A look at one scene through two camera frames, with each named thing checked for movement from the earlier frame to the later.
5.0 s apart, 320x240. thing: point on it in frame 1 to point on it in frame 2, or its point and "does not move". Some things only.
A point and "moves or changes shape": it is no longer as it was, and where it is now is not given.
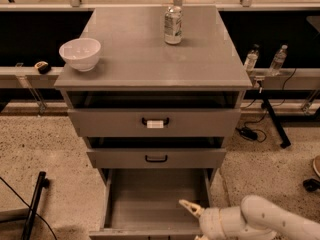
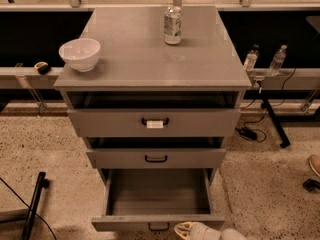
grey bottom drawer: [143, 203] moves or changes shape
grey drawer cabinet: [156, 114] does not move
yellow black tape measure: [43, 67] does not move
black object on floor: [311, 185] does not move
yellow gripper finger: [195, 209] to [183, 229]
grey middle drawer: [158, 158] does not move
